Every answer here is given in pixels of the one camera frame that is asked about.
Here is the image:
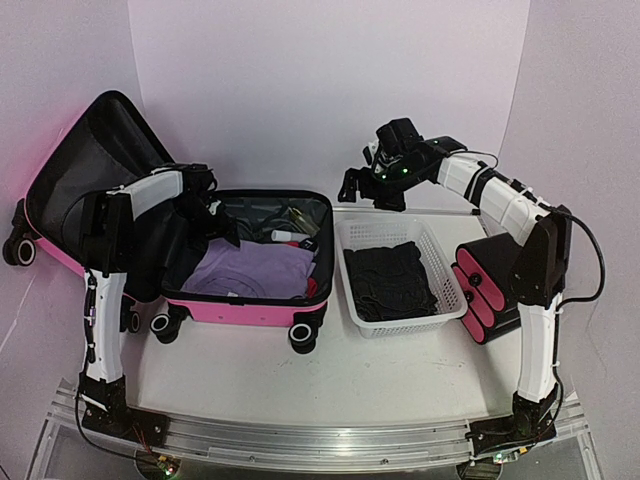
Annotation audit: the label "black denim jeans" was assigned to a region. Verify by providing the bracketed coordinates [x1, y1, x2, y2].
[343, 241, 437, 323]

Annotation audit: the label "pink and black drawer organizer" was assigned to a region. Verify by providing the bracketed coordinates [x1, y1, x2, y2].
[451, 233, 522, 345]

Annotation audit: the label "white perforated plastic basket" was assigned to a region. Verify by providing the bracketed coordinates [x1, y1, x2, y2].
[336, 219, 467, 339]

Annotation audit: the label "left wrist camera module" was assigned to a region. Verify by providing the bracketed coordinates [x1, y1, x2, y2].
[208, 201, 225, 217]

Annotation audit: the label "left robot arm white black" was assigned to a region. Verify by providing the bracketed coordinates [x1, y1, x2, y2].
[78, 164, 217, 437]

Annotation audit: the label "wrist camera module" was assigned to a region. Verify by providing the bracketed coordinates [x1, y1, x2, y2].
[208, 201, 225, 217]
[362, 141, 386, 169]

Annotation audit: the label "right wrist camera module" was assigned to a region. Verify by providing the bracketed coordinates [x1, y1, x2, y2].
[362, 141, 386, 169]

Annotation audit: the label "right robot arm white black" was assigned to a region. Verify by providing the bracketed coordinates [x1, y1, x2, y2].
[338, 118, 572, 452]

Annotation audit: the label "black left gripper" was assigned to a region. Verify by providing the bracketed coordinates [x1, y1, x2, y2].
[173, 195, 241, 255]

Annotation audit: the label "pink hard-shell kids suitcase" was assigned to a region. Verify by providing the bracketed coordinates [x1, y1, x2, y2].
[2, 91, 334, 354]

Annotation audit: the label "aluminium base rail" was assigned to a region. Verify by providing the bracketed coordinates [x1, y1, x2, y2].
[31, 381, 597, 474]

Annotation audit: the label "lilac purple shirt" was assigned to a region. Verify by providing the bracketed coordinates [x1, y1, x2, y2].
[181, 238, 316, 300]

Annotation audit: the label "dark round cosmetic compact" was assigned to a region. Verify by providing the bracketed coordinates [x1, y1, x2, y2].
[298, 238, 319, 254]

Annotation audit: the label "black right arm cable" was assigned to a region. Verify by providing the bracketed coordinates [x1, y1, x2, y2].
[469, 152, 607, 304]

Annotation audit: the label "white cosmetic tube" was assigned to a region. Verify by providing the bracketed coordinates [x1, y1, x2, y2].
[271, 230, 309, 243]

